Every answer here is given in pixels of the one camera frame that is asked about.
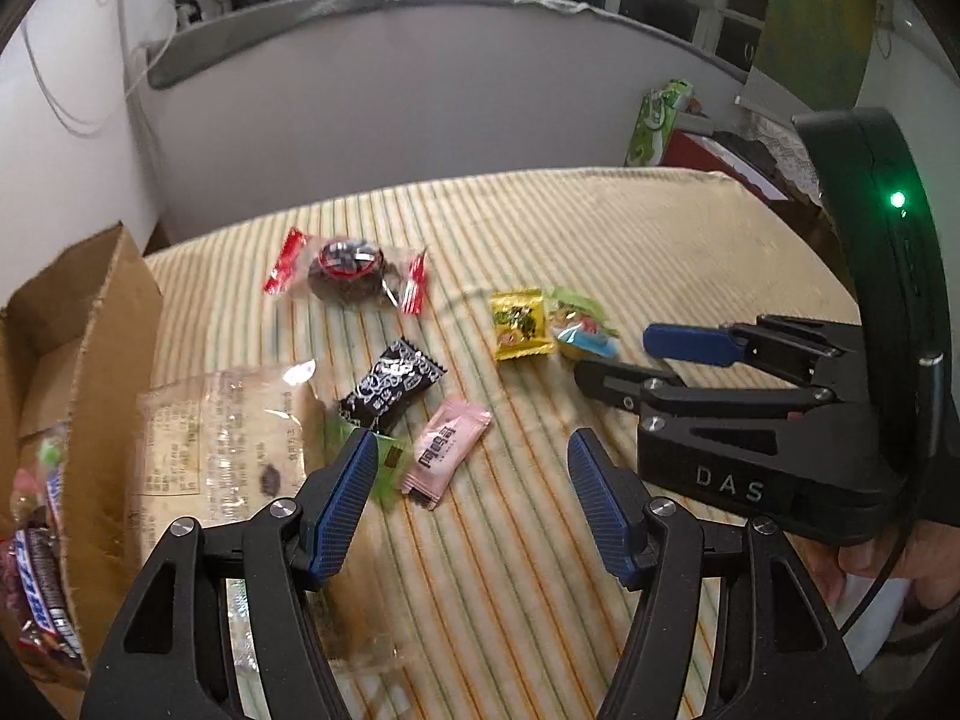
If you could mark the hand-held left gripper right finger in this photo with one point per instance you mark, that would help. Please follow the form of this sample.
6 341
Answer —
604 502

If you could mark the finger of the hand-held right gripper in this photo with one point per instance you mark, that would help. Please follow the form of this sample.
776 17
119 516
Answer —
637 394
686 343

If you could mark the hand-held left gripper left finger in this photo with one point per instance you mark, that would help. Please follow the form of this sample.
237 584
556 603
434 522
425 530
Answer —
345 495

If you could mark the green candy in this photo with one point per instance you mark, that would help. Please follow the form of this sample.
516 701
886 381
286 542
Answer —
386 465

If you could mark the colourful candy packet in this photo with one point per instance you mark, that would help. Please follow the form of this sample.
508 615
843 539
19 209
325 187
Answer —
581 330

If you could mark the pink candy packet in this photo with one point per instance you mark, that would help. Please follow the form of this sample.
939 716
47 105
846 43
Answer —
442 450

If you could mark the black candy packet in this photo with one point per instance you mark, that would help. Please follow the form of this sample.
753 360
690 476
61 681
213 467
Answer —
390 382

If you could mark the clear packaged bread loaf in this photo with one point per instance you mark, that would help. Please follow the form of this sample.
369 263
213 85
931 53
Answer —
217 450

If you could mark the yellow candy packet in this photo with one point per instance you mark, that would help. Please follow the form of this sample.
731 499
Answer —
517 322

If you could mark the dark cake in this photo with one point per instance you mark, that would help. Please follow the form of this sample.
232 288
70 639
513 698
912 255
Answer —
345 270

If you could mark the brown cardboard box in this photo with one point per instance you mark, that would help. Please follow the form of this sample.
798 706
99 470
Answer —
112 360

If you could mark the brown chocolate bar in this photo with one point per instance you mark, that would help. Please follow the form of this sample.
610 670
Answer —
41 585

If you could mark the person's right hand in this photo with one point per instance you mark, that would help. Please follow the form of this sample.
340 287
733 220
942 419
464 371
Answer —
862 561

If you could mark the striped beige tablecloth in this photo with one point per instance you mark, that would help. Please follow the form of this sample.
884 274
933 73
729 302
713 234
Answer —
600 240

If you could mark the red box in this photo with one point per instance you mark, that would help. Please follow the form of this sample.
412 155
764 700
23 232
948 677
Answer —
697 157

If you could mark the white lace cloth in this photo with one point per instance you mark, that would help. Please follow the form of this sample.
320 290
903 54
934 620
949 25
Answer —
784 150

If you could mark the green patterned bag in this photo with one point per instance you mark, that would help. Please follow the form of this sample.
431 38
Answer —
656 124

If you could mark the green yellow hanging cloth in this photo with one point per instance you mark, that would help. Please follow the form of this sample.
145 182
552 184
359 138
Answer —
817 22

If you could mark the white power strip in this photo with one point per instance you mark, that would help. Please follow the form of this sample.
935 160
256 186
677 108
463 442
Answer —
187 13

